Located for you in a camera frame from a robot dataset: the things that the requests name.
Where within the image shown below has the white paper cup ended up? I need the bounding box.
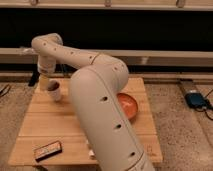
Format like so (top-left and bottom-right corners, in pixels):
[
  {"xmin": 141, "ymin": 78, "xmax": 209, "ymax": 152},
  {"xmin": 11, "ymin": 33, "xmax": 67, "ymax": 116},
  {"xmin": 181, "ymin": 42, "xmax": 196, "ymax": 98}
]
[{"xmin": 47, "ymin": 80, "xmax": 61, "ymax": 102}]

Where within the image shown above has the wooden table top board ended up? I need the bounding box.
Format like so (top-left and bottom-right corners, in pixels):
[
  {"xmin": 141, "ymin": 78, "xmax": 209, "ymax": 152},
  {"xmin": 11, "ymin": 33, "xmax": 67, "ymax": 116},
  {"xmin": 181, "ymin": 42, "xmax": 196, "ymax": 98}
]
[{"xmin": 8, "ymin": 78, "xmax": 163, "ymax": 166}]

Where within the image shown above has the white tube bottle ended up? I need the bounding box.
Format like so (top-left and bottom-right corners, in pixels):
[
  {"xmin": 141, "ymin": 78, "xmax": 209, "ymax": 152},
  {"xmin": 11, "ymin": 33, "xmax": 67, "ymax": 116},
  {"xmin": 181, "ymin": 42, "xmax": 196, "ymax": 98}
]
[{"xmin": 86, "ymin": 140, "xmax": 96, "ymax": 159}]

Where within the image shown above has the orange ceramic bowl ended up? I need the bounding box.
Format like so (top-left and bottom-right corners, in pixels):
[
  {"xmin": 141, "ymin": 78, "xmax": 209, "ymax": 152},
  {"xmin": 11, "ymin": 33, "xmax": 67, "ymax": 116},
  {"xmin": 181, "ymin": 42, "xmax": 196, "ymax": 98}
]
[{"xmin": 117, "ymin": 93, "xmax": 138, "ymax": 121}]

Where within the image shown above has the blue black power adapter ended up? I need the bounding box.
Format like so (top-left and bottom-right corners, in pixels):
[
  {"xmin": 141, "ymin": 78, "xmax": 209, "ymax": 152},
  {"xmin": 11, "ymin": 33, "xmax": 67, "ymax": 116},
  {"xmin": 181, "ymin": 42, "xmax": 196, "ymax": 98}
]
[{"xmin": 184, "ymin": 92, "xmax": 212, "ymax": 109}]

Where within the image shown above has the dark snack box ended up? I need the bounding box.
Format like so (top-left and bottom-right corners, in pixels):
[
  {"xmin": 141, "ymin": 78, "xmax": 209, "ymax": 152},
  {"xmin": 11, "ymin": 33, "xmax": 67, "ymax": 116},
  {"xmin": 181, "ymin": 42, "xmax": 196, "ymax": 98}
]
[{"xmin": 34, "ymin": 141, "xmax": 62, "ymax": 162}]

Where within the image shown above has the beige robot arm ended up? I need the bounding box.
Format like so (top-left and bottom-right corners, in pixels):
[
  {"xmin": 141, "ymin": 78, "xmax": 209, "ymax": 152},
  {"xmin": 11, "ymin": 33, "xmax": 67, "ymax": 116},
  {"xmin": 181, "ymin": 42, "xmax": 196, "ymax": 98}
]
[{"xmin": 31, "ymin": 33, "xmax": 155, "ymax": 171}]

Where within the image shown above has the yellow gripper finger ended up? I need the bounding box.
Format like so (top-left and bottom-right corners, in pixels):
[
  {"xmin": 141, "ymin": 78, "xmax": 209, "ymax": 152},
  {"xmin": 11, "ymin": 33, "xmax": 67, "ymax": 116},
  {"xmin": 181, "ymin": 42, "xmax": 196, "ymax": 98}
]
[{"xmin": 39, "ymin": 74, "xmax": 49, "ymax": 91}]

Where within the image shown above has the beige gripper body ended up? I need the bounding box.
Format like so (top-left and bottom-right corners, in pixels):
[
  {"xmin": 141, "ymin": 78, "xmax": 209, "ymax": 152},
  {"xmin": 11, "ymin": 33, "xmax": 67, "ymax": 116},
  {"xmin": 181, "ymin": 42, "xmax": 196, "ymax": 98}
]
[{"xmin": 37, "ymin": 56, "xmax": 56, "ymax": 74}]

